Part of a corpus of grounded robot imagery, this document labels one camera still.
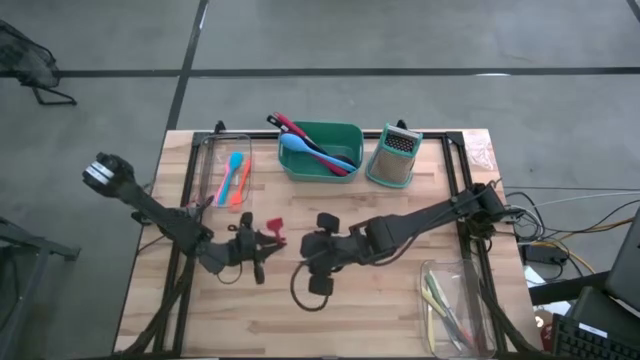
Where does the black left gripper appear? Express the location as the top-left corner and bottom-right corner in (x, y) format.
(225, 211), (289, 286)

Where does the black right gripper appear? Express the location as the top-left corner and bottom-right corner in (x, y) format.
(298, 212), (374, 297)

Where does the red silicone spatula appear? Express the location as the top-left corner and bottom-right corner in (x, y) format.
(264, 216), (288, 247)

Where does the orange small spatula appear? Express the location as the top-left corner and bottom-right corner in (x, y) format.
(229, 158), (253, 207)

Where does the pink small spatula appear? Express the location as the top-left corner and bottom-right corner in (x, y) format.
(213, 158), (234, 207)

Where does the cyan small spatula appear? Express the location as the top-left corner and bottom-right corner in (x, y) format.
(217, 151), (245, 207)

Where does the blue silicone spoon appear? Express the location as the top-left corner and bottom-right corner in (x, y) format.
(279, 132), (358, 174)

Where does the black slotted spoon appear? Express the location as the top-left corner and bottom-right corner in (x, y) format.
(265, 114), (358, 170)

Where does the large red silicone spoon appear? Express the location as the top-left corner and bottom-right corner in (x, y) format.
(273, 111), (350, 178)

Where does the cream knife clear sheath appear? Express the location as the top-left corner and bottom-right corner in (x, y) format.
(420, 285), (450, 321)

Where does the green knife clear sheath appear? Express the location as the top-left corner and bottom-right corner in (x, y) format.
(423, 272), (466, 351)

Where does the yellow knife clear sheath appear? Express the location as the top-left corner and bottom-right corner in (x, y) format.
(426, 304), (438, 354)

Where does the clear plastic container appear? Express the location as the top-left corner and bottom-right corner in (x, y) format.
(198, 132), (254, 213)
(418, 258), (498, 359)

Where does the teal plastic bin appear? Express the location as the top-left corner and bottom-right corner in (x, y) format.
(276, 120), (365, 184)

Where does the metal box grater teal trim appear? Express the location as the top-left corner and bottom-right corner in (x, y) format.
(364, 122), (424, 190)

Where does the clear plastic bag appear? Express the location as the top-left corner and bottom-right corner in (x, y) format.
(462, 129), (497, 172)

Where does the black power adapter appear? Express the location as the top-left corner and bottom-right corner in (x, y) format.
(521, 243), (570, 267)

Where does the black metal stand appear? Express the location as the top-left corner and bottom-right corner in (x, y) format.
(0, 216), (82, 360)

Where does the black desk leg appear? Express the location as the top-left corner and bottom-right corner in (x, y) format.
(527, 271), (612, 307)

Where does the black keyboard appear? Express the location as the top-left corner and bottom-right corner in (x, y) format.
(551, 313), (640, 360)

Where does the black mesh chair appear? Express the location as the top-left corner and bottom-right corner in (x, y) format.
(0, 19), (79, 107)

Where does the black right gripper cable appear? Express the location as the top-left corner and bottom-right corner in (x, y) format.
(289, 259), (332, 313)

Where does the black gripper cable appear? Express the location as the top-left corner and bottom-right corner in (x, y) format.
(215, 259), (245, 286)
(289, 259), (332, 313)

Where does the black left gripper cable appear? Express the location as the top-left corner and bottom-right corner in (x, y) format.
(215, 259), (245, 286)

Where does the black table frame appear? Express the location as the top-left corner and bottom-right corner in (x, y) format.
(117, 119), (546, 360)

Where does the white floor cable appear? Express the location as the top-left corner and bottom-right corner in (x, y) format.
(504, 189), (640, 211)

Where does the yellow floor cable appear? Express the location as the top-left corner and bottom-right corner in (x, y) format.
(529, 217), (640, 274)

